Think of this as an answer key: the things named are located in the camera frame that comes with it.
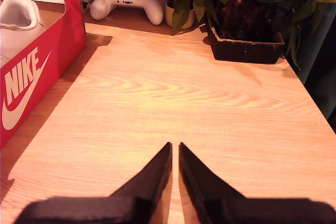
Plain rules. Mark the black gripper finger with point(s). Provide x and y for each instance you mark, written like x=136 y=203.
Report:
x=199 y=179
x=152 y=179

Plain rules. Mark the red Nike shoebox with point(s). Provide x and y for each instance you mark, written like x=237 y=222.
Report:
x=39 y=64

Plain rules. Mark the white leather sneaker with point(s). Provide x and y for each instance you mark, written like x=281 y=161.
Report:
x=18 y=27

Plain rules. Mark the black plant tray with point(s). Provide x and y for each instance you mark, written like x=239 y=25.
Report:
x=244 y=48

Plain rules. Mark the small white plant pot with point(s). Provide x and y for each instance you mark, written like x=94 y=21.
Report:
x=181 y=16

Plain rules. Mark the white game controller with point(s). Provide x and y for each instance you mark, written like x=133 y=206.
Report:
x=126 y=1

